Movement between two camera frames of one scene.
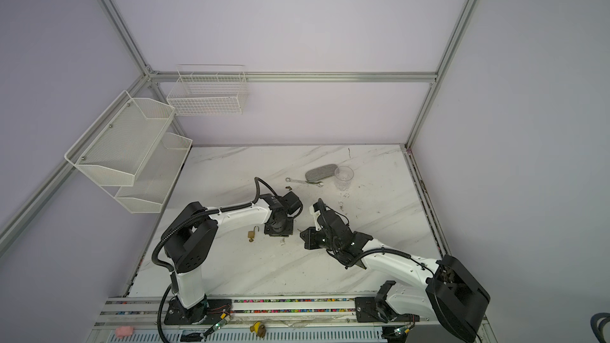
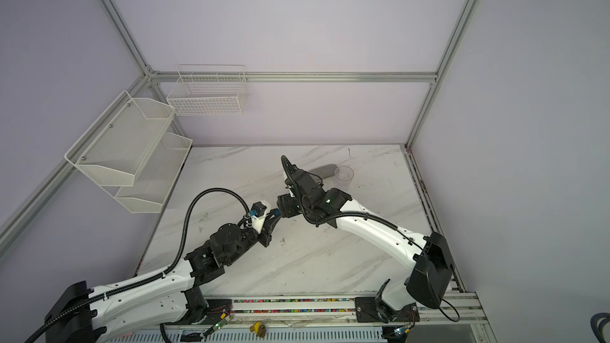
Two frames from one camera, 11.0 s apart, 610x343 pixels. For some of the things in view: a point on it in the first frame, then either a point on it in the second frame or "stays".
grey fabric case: [322, 172] stays
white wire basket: [208, 90] stays
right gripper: [309, 241] to [283, 204]
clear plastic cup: [343, 175] stays
